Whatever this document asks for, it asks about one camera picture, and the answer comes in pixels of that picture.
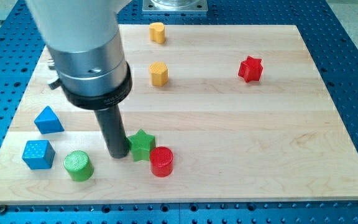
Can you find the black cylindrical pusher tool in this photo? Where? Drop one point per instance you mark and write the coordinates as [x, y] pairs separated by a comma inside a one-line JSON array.
[[112, 128]]

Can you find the green star block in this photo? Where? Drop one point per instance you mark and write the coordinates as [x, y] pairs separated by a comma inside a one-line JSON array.
[[141, 144]]

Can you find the red star block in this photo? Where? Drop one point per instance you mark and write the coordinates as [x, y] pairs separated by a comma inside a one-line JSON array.
[[251, 69]]

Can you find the blue perforated table plate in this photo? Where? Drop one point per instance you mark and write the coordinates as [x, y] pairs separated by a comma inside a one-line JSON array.
[[324, 26]]

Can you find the yellow hexagon block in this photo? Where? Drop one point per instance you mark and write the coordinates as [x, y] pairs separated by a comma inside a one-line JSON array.
[[158, 73]]

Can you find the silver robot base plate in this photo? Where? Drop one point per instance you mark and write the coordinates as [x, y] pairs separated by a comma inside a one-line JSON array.
[[171, 6]]

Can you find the light wooden board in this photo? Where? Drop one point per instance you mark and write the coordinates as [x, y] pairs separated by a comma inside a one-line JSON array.
[[277, 139]]

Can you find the blue cube block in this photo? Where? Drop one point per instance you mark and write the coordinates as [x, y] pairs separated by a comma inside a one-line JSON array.
[[38, 154]]

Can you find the red cylinder block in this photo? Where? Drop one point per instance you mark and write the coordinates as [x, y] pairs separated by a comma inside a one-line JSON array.
[[161, 161]]

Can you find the blue triangle block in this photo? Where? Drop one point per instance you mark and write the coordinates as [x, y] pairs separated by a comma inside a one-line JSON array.
[[48, 122]]

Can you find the yellow heart block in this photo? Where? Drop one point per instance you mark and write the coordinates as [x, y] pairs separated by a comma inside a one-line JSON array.
[[157, 32]]

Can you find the green cylinder block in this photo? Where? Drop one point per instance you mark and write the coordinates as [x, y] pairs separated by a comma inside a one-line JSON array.
[[78, 165]]

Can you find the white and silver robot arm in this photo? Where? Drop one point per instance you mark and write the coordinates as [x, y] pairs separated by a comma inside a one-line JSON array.
[[84, 41]]

